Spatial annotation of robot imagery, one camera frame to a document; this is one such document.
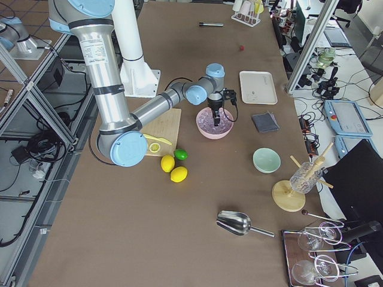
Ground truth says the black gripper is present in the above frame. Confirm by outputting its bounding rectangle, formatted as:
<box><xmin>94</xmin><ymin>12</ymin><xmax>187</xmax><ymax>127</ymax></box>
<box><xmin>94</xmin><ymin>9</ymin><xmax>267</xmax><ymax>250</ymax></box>
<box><xmin>207</xmin><ymin>88</ymin><xmax>237</xmax><ymax>126</ymax></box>

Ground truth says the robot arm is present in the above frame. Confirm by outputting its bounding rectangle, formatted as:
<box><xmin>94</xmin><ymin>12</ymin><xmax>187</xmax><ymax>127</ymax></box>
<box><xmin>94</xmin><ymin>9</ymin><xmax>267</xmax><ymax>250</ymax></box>
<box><xmin>1</xmin><ymin>17</ymin><xmax>45</xmax><ymax>60</ymax></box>
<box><xmin>48</xmin><ymin>1</ymin><xmax>236</xmax><ymax>167</ymax></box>

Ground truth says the pink bowl of ice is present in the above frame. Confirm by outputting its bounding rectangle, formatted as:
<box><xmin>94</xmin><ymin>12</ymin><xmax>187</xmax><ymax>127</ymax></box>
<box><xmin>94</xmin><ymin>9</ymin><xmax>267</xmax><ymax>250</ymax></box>
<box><xmin>196</xmin><ymin>108</ymin><xmax>233</xmax><ymax>139</ymax></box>

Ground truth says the wooden cup tree stand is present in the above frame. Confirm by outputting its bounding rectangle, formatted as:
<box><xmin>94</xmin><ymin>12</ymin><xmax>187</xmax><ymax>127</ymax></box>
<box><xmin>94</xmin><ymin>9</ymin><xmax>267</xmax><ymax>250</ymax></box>
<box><xmin>272</xmin><ymin>142</ymin><xmax>333</xmax><ymax>212</ymax></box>

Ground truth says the metal ice scoop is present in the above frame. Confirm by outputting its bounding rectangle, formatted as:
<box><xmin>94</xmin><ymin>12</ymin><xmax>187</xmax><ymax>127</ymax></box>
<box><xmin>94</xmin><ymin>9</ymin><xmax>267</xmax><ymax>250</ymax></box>
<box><xmin>216</xmin><ymin>210</ymin><xmax>275</xmax><ymax>237</ymax></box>

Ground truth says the pink plastic cup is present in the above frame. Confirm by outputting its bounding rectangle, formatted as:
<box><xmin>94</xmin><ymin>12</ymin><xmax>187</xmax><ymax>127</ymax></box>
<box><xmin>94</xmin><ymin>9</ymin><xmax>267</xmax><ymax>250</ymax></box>
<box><xmin>239</xmin><ymin>1</ymin><xmax>253</xmax><ymax>16</ymax></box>

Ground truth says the white plastic cup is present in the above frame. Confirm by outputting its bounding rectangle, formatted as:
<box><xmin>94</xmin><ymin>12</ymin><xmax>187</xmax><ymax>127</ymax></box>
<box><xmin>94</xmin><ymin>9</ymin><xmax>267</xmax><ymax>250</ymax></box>
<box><xmin>232</xmin><ymin>0</ymin><xmax>242</xmax><ymax>12</ymax></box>

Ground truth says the yellow plastic cup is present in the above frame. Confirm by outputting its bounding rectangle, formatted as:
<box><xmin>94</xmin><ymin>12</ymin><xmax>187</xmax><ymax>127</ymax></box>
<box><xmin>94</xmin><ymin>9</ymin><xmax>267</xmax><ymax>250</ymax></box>
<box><xmin>254</xmin><ymin>0</ymin><xmax>264</xmax><ymax>14</ymax></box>

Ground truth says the green lime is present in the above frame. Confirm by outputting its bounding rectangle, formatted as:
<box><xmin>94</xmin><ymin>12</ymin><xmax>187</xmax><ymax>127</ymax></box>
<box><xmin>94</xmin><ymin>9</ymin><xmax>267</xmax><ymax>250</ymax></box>
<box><xmin>174</xmin><ymin>149</ymin><xmax>189</xmax><ymax>160</ymax></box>

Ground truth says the wooden cutting board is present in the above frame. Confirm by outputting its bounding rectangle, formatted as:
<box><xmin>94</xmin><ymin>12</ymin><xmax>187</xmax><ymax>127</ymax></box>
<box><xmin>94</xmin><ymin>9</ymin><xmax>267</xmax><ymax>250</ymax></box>
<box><xmin>141</xmin><ymin>108</ymin><xmax>181</xmax><ymax>157</ymax></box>

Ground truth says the grey folded cloth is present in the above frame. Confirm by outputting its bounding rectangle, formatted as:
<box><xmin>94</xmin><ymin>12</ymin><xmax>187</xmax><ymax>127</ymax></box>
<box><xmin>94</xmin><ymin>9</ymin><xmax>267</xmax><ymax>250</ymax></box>
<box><xmin>251</xmin><ymin>112</ymin><xmax>279</xmax><ymax>133</ymax></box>

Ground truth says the cream rabbit serving tray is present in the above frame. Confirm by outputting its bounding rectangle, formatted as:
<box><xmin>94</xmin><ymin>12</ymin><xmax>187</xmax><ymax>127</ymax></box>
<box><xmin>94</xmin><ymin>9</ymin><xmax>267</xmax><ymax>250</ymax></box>
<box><xmin>239</xmin><ymin>71</ymin><xmax>278</xmax><ymax>105</ymax></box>

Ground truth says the yellow plastic knife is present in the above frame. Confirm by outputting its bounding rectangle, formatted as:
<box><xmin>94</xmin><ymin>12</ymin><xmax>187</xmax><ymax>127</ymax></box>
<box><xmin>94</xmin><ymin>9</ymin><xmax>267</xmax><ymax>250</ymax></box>
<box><xmin>143</xmin><ymin>133</ymin><xmax>172</xmax><ymax>145</ymax></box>

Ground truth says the yellow lemon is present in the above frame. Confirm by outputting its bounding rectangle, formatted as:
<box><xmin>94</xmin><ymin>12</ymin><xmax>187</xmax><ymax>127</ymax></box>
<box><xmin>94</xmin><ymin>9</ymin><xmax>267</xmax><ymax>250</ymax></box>
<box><xmin>160</xmin><ymin>154</ymin><xmax>175</xmax><ymax>173</ymax></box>
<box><xmin>170</xmin><ymin>166</ymin><xmax>188</xmax><ymax>183</ymax></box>

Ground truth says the green ceramic bowl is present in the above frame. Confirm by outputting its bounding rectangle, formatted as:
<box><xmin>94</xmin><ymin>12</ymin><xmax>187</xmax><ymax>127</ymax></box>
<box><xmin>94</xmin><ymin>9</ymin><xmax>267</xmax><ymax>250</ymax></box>
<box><xmin>253</xmin><ymin>148</ymin><xmax>281</xmax><ymax>173</ymax></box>

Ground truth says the lemon slice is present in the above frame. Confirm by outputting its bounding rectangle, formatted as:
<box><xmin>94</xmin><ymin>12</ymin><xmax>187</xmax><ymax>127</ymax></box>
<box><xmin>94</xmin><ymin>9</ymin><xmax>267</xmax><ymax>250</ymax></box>
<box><xmin>149</xmin><ymin>142</ymin><xmax>161</xmax><ymax>153</ymax></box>

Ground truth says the steel muddler black tip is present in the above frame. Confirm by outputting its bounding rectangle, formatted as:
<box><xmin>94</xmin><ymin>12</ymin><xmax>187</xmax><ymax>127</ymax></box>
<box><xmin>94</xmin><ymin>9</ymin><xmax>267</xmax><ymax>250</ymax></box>
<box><xmin>199</xmin><ymin>22</ymin><xmax>224</xmax><ymax>28</ymax></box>

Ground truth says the clear textured glass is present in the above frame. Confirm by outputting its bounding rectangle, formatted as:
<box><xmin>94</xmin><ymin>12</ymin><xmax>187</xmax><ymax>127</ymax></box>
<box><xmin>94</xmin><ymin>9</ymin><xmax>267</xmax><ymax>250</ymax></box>
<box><xmin>290</xmin><ymin>162</ymin><xmax>323</xmax><ymax>194</ymax></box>

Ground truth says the blue teach pendant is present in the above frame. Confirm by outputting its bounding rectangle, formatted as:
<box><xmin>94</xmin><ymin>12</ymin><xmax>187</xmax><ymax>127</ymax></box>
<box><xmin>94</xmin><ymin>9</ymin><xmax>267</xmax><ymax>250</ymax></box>
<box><xmin>324</xmin><ymin>100</ymin><xmax>373</xmax><ymax>137</ymax></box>
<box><xmin>335</xmin><ymin>135</ymin><xmax>375</xmax><ymax>159</ymax></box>

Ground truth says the wine glass on rack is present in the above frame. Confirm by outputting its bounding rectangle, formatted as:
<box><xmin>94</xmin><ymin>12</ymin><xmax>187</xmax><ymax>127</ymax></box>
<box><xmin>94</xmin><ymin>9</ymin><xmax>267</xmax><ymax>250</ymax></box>
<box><xmin>297</xmin><ymin>221</ymin><xmax>342</xmax><ymax>252</ymax></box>

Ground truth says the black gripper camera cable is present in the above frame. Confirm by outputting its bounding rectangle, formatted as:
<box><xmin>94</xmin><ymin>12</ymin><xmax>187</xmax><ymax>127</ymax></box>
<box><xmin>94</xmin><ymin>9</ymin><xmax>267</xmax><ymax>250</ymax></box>
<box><xmin>163</xmin><ymin>77</ymin><xmax>239</xmax><ymax>123</ymax></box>

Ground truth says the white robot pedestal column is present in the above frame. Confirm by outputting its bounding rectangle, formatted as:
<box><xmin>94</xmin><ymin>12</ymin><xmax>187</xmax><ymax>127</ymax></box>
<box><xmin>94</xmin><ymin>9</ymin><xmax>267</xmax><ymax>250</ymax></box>
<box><xmin>112</xmin><ymin>1</ymin><xmax>160</xmax><ymax>98</ymax></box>

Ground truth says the white wire cup rack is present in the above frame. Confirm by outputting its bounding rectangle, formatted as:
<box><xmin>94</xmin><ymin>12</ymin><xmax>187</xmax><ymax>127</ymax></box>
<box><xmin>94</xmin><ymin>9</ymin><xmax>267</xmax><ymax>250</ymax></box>
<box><xmin>231</xmin><ymin>0</ymin><xmax>261</xmax><ymax>28</ymax></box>

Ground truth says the aluminium frame post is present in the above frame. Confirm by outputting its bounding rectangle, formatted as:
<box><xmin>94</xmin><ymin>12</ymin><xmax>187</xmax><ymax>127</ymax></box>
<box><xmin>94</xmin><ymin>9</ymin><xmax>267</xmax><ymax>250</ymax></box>
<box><xmin>285</xmin><ymin>0</ymin><xmax>339</xmax><ymax>96</ymax></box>

